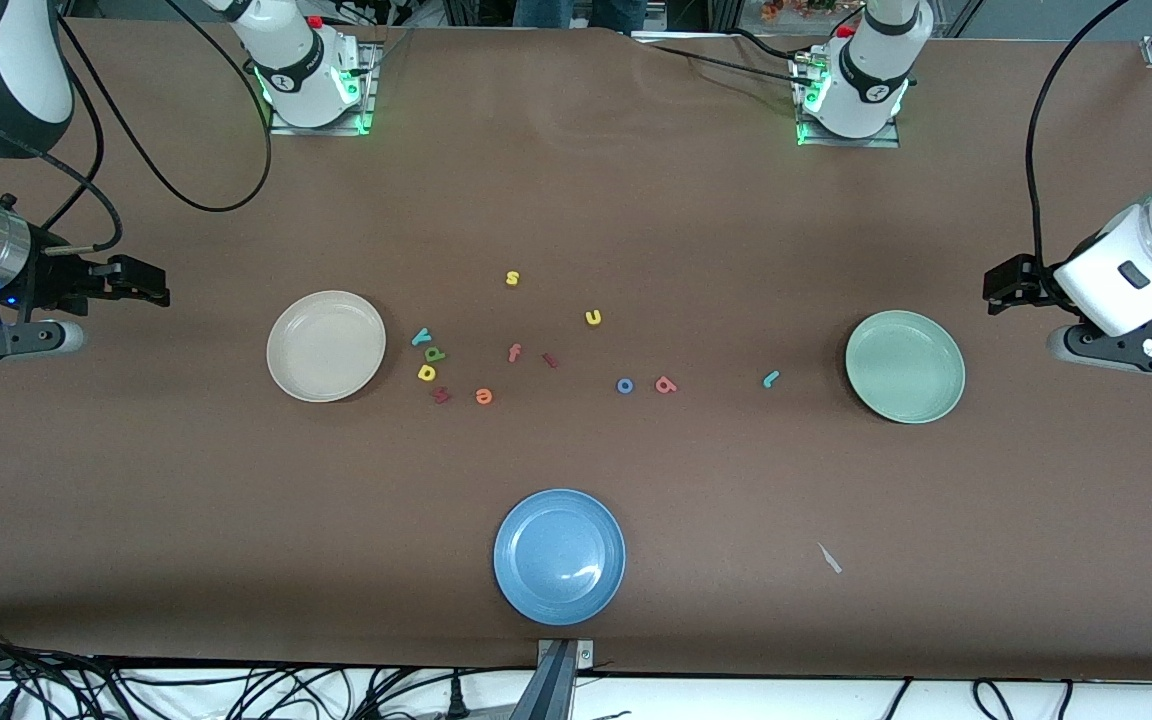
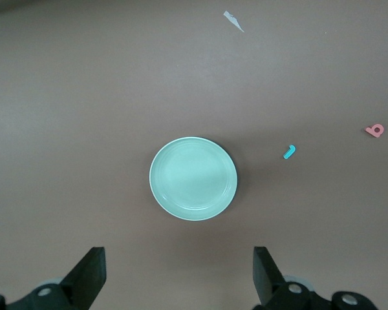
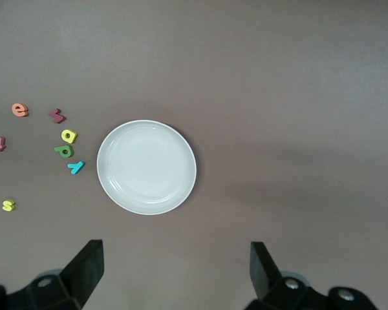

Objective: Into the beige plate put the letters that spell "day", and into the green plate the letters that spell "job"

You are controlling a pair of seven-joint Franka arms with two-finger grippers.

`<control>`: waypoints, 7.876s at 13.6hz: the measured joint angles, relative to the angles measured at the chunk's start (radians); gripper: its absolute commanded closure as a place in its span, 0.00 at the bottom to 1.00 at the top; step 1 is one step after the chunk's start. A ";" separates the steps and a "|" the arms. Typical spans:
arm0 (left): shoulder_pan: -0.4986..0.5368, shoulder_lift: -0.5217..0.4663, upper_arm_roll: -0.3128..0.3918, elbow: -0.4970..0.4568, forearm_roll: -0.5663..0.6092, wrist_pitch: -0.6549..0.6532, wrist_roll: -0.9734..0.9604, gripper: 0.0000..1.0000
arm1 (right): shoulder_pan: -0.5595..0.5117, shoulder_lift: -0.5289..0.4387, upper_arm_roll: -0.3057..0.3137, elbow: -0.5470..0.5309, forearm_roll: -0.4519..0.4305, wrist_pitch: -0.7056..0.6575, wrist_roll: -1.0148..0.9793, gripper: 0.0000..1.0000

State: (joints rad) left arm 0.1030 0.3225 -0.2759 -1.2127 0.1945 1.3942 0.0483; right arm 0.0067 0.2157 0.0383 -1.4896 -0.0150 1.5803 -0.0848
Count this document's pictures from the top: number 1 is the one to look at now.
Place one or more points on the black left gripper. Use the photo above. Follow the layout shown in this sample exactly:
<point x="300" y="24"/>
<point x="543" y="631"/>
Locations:
<point x="1028" y="282"/>

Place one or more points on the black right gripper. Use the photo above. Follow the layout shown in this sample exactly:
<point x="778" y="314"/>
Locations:
<point x="54" y="282"/>

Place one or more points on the beige plate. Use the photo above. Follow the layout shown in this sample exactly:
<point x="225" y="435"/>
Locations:
<point x="326" y="346"/>

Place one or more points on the teal letter y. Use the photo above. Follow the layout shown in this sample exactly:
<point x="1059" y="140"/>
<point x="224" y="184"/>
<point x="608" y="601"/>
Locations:
<point x="422" y="336"/>

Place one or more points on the yellow letter d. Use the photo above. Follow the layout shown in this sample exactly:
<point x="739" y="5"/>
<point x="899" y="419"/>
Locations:
<point x="426" y="373"/>

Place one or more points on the green letter p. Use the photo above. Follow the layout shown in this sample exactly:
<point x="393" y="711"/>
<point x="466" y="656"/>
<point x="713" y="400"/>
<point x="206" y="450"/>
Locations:
<point x="434" y="354"/>

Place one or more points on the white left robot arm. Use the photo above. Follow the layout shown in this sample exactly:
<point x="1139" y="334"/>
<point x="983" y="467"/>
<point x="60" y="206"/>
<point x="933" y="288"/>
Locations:
<point x="1126" y="270"/>

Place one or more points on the green plate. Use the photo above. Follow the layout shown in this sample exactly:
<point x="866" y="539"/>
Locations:
<point x="905" y="366"/>

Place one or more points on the maroon blocky letter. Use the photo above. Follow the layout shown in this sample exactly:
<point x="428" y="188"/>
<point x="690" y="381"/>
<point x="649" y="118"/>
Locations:
<point x="441" y="394"/>

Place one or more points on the white paper scrap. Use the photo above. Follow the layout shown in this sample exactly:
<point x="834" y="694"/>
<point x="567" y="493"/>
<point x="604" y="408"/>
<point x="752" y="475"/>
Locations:
<point x="829" y="558"/>

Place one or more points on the orange decorative items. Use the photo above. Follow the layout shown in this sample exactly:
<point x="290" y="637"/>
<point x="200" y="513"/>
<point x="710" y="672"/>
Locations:
<point x="796" y="8"/>

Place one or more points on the blue plate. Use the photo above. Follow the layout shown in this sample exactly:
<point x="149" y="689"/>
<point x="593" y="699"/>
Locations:
<point x="559" y="557"/>

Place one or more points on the black power plug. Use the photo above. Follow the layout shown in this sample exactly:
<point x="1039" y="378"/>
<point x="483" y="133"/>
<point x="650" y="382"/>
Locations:
<point x="456" y="700"/>

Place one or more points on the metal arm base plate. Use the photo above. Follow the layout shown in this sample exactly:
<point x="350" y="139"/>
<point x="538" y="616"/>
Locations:
<point x="881" y="142"/>
<point x="286" y="128"/>

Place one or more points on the small metal bracket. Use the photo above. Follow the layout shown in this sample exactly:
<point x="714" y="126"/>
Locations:
<point x="584" y="653"/>

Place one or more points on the grey aluminium extrusion post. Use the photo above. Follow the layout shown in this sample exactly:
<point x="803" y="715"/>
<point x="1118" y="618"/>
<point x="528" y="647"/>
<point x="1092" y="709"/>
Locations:
<point x="548" y="690"/>

